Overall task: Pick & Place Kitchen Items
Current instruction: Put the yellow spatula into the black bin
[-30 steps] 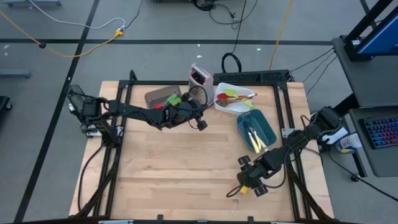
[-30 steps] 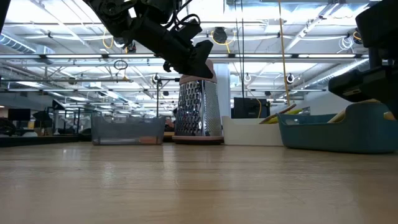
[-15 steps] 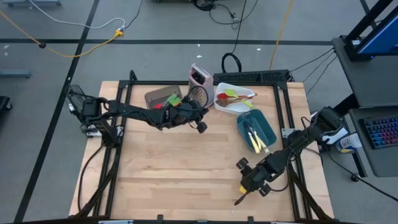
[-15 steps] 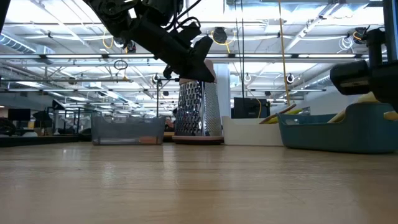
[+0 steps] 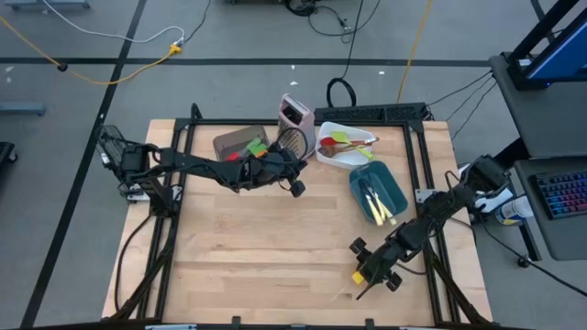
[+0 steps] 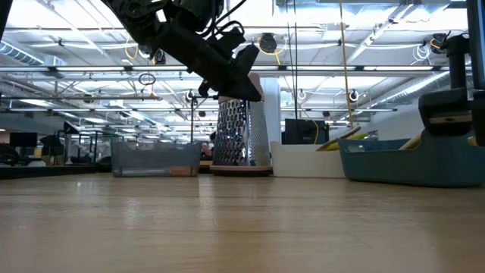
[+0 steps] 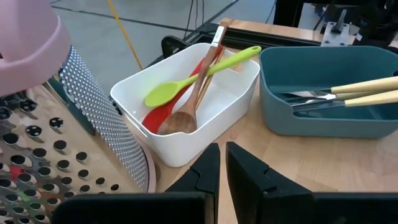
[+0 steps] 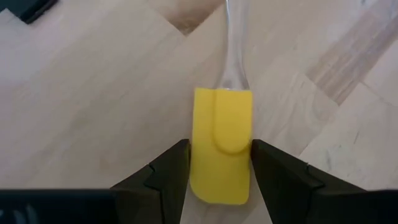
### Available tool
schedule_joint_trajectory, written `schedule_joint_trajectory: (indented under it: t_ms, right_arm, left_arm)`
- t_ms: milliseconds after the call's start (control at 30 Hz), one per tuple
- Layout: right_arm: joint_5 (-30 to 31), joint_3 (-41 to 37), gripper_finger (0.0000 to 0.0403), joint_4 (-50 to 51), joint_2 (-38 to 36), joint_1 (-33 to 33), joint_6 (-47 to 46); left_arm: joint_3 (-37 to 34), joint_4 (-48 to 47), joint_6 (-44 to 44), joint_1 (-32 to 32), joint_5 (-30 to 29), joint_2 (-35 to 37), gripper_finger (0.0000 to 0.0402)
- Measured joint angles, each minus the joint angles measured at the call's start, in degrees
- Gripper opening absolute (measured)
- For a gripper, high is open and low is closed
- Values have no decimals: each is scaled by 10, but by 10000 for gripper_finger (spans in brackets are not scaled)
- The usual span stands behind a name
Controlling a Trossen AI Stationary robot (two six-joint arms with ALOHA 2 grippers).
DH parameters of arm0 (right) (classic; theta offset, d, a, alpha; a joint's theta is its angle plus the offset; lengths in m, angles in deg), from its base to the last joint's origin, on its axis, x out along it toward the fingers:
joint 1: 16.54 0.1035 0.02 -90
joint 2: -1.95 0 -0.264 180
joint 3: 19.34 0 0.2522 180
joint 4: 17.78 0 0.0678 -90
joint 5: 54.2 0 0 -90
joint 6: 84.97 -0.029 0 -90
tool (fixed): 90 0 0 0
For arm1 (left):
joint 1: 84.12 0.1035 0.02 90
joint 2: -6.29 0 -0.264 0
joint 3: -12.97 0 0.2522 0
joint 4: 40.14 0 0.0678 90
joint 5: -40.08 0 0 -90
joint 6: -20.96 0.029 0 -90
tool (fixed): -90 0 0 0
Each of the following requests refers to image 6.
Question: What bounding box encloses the pink steel box grater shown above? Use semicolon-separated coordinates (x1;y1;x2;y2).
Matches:
209;71;274;177

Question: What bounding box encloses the white plastic bin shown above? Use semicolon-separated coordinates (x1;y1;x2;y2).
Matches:
270;140;346;178

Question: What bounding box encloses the black background monitor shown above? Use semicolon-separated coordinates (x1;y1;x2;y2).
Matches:
283;118;330;146

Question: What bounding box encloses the small dark background monitor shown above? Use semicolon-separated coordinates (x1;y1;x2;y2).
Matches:
9;131;39;149

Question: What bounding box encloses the brown wooden spoon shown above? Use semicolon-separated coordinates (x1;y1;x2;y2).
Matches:
316;126;363;152

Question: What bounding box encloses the grey translucent plastic bin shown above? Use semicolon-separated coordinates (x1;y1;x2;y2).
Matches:
110;139;203;178

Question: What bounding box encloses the black aluminium table frame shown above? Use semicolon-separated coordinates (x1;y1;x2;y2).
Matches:
0;163;113;180

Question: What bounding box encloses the black hanging cable with loop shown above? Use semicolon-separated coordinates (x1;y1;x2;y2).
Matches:
286;0;300;121

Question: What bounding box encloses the black monitor stand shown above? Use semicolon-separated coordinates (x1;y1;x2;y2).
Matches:
446;33;471;91

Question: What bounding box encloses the white coiled ceiling cable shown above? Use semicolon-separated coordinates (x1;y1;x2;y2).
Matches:
411;45;433;65

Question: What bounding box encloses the person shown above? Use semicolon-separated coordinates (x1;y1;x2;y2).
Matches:
200;131;217;160

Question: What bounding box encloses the black ceiling cable loop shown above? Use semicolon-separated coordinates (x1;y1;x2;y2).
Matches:
138;71;157;86

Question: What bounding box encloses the orange silicone spatula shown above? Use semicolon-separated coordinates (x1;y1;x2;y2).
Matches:
168;165;198;177

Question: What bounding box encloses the teal plastic bin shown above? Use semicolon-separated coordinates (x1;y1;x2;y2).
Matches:
336;128;485;189

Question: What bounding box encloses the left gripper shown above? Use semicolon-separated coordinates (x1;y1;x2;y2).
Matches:
149;20;263;102

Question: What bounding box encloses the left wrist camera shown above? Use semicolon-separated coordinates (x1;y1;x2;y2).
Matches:
211;28;247;54

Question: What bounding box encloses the silver ceiling air duct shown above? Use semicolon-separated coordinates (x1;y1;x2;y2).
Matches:
369;70;474;109
0;39;67;67

